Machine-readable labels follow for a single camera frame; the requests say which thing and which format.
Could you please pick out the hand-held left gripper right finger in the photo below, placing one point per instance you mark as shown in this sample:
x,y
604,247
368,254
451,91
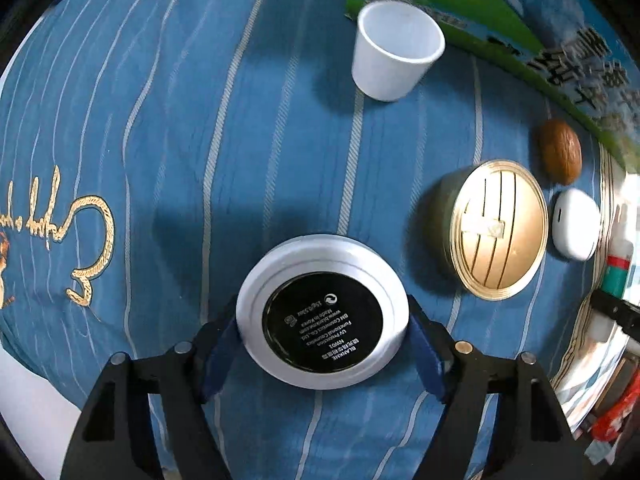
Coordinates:
x,y
427,355

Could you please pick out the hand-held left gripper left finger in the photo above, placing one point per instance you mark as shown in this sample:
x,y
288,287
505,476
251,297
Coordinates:
x,y
218,360

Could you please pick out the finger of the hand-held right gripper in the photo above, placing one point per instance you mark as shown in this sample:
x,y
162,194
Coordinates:
x,y
617,310

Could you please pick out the round white cosmetic compact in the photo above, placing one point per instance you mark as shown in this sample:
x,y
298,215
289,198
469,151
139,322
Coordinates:
x,y
321,313

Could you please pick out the white tube with green label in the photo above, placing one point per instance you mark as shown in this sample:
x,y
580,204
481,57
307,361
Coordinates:
x,y
619,255

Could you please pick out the white earbud case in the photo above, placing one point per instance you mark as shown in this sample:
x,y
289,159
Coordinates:
x,y
576,224

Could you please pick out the red plastic packet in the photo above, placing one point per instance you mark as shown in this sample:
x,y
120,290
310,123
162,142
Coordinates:
x,y
616,412

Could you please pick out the round gold tin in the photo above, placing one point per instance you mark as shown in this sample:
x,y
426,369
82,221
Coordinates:
x,y
492,230

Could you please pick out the brown walnut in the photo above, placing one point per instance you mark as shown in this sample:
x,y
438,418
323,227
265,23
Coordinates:
x,y
560,151

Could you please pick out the blue striped bedsheet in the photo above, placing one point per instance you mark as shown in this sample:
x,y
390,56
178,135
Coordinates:
x,y
200,160

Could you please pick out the white plastic cup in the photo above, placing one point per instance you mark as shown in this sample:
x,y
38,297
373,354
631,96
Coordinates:
x,y
395,50

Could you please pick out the green and blue printed board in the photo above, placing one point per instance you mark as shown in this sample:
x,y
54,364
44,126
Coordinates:
x,y
500,20

